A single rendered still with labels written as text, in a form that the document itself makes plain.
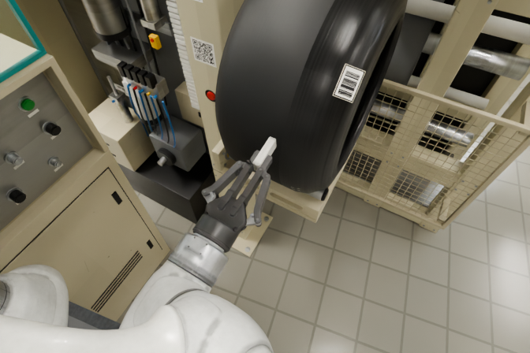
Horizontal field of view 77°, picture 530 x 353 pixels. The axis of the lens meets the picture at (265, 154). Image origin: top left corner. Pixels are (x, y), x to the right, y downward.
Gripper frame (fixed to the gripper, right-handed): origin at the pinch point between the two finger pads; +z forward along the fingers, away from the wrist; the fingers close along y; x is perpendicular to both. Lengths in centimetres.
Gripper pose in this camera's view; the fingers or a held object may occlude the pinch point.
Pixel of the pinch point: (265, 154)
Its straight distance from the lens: 66.8
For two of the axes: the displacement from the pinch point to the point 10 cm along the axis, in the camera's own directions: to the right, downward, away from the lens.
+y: -8.7, -3.9, 2.9
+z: 4.9, -7.7, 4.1
